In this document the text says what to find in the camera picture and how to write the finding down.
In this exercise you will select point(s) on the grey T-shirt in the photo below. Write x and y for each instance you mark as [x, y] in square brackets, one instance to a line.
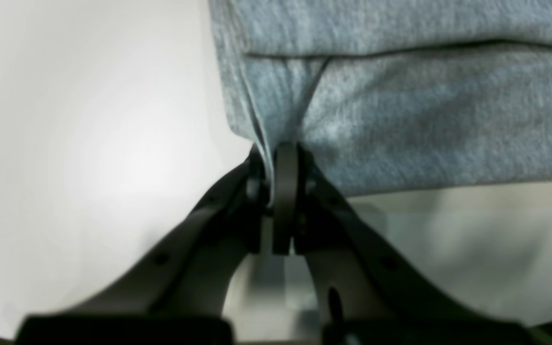
[393, 94]

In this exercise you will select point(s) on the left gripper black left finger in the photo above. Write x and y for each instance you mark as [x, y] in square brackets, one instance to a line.
[173, 295]

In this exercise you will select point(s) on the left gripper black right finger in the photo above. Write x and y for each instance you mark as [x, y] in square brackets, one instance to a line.
[367, 292]

